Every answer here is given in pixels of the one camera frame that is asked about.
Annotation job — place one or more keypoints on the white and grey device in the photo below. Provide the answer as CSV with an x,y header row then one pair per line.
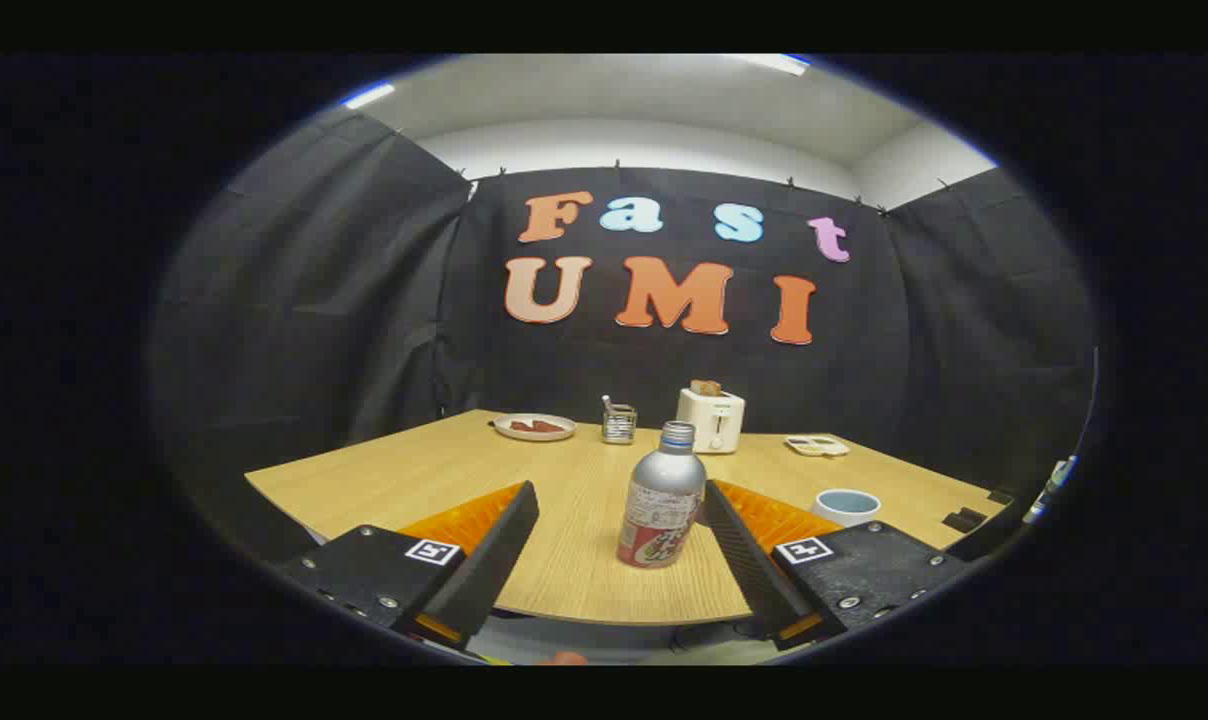
x,y
1049,490

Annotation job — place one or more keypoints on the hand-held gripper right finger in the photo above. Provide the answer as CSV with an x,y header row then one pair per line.
x,y
749,560

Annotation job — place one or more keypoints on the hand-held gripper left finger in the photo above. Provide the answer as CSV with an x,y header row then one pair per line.
x,y
489,560

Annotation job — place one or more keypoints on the white toaster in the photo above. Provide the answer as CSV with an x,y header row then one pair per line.
x,y
709,422

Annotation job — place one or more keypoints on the white divided sauce tray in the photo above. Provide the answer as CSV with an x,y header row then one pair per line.
x,y
817,446

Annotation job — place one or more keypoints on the wooden table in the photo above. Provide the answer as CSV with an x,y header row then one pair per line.
x,y
574,500

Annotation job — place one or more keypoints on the silver juice bottle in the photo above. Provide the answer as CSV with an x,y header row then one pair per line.
x,y
664,490

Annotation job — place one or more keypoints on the ceiling light panel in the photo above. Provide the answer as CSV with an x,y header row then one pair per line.
x,y
369,96

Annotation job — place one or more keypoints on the black table clamp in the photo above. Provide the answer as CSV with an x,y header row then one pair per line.
x,y
964,520
1000,495

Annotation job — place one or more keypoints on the white round plate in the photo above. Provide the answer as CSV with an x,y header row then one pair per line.
x,y
534,435

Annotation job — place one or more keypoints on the white cup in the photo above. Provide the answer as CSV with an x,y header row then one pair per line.
x,y
846,505

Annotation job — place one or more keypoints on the black backdrop cloth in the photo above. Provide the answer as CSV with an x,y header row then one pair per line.
x,y
604,360

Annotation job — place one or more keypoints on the toast slice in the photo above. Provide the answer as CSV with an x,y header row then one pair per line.
x,y
705,387

